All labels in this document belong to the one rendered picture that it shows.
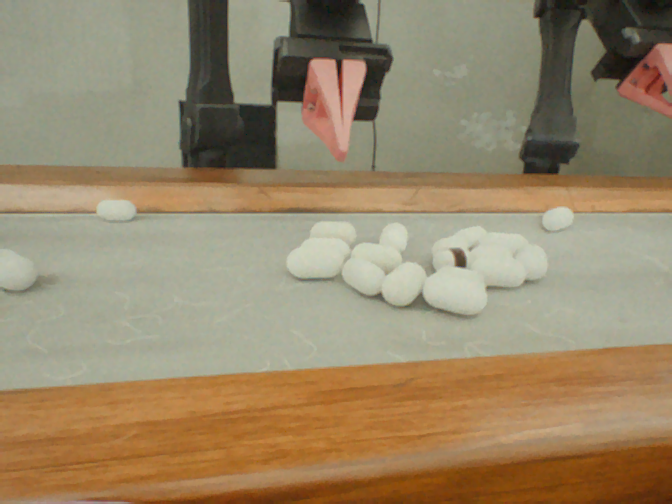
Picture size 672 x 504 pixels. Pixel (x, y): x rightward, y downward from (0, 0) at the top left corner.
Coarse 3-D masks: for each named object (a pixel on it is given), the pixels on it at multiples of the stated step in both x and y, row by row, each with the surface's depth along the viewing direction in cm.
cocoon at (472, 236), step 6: (468, 228) 39; (474, 228) 39; (480, 228) 39; (456, 234) 38; (462, 234) 38; (468, 234) 38; (474, 234) 38; (480, 234) 39; (468, 240) 38; (474, 240) 38; (468, 246) 38; (474, 246) 38
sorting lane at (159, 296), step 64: (64, 256) 33; (128, 256) 34; (192, 256) 35; (256, 256) 35; (576, 256) 40; (640, 256) 41; (0, 320) 25; (64, 320) 25; (128, 320) 25; (192, 320) 26; (256, 320) 26; (320, 320) 26; (384, 320) 27; (448, 320) 27; (512, 320) 28; (576, 320) 28; (640, 320) 29; (0, 384) 20; (64, 384) 20
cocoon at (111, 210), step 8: (104, 200) 41; (112, 200) 41; (120, 200) 41; (104, 208) 41; (112, 208) 41; (120, 208) 41; (128, 208) 41; (104, 216) 41; (112, 216) 41; (120, 216) 41; (128, 216) 41
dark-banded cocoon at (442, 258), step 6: (438, 252) 34; (444, 252) 33; (450, 252) 33; (468, 252) 34; (438, 258) 33; (444, 258) 33; (450, 258) 33; (468, 258) 34; (438, 264) 33; (444, 264) 33; (450, 264) 33; (468, 264) 34
